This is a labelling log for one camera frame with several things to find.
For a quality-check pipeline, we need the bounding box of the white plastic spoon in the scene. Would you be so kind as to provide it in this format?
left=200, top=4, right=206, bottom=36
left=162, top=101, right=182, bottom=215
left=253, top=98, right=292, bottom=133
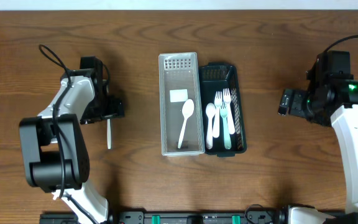
left=107, top=119, right=112, bottom=149
left=177, top=99, right=195, bottom=149
left=52, top=190, right=60, bottom=200
left=206, top=103, right=216, bottom=149

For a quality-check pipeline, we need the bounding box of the clear plastic basket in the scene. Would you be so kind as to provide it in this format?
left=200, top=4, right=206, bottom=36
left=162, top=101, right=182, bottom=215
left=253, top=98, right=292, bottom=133
left=158, top=52, right=205, bottom=157

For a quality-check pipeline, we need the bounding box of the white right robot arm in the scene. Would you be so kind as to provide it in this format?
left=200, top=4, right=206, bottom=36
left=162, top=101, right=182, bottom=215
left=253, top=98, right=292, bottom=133
left=278, top=84, right=358, bottom=223

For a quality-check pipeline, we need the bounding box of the dark green plastic basket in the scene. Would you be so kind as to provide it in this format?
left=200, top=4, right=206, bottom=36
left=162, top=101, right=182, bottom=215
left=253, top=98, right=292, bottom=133
left=199, top=62, right=247, bottom=157

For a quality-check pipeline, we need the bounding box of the white plastic fork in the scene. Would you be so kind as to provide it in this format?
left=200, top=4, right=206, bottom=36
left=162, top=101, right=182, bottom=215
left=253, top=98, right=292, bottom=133
left=220, top=103, right=232, bottom=150
left=213, top=91, right=223, bottom=138
left=223, top=88, right=235, bottom=134

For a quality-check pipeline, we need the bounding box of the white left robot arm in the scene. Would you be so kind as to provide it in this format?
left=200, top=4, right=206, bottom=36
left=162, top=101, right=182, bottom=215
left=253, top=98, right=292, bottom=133
left=19, top=73, right=123, bottom=223

